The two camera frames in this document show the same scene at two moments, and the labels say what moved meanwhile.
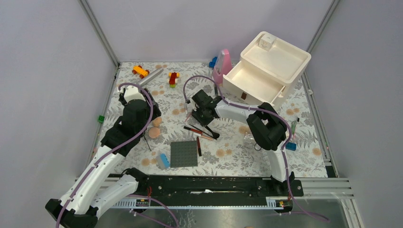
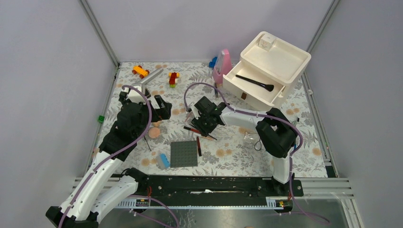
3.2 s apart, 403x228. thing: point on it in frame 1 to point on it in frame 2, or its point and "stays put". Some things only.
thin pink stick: (187, 117) stays put
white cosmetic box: (266, 42) stays put
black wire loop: (255, 148) stays put
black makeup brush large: (215, 135) to (269, 87)
